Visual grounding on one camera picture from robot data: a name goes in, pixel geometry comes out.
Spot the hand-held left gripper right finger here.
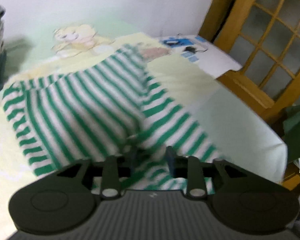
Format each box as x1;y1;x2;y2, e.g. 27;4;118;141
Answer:
166;146;249;199

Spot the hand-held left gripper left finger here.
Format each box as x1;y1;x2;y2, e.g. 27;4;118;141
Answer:
56;150;138;200

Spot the green white striped shirt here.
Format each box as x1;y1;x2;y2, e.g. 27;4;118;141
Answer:
2;44;224;190

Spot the cartoon printed blanket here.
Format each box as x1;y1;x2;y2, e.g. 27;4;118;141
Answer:
0;17;288;233

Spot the white side table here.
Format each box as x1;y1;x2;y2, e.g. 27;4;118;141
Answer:
155;33;243;79

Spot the yellow wooden door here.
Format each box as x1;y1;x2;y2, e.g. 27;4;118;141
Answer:
198;0;300;125

